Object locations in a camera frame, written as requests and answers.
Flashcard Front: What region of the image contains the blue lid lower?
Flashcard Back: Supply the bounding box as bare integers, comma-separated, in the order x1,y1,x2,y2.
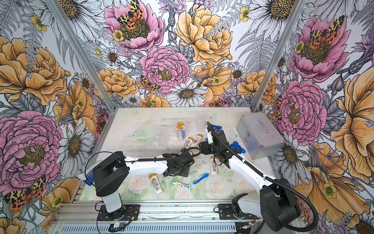
230,141,246,154

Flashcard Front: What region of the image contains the blue white packet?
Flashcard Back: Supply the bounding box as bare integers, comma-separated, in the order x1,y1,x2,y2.
77,170,94,186

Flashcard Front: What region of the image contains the toothpaste tube lower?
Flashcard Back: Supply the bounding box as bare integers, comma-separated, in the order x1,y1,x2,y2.
173,181,191,189

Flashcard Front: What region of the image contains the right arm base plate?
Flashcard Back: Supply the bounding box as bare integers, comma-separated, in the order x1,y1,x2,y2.
218,203,255,220

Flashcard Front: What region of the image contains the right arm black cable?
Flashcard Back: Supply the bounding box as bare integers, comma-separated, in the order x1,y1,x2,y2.
206,121,319,232

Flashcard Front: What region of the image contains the blue lid upper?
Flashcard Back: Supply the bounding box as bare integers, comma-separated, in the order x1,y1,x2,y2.
212,125,222,131

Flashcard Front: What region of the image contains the silver metal case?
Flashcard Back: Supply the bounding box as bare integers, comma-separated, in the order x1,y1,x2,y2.
237,112,285,159

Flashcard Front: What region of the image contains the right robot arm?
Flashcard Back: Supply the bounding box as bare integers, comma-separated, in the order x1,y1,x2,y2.
200,122,301,232

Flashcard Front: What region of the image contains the white bottle near front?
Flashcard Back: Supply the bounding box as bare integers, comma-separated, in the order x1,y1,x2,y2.
149,174,163,195

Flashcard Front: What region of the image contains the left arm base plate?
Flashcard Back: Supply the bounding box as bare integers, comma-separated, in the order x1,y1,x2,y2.
97,204,140,221

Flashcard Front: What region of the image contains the blue lid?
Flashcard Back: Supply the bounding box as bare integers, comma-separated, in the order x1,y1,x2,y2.
230,141,246,154
212,125,222,131

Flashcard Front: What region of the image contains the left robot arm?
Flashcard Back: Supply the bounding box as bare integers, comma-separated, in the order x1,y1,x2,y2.
93,147,201,214

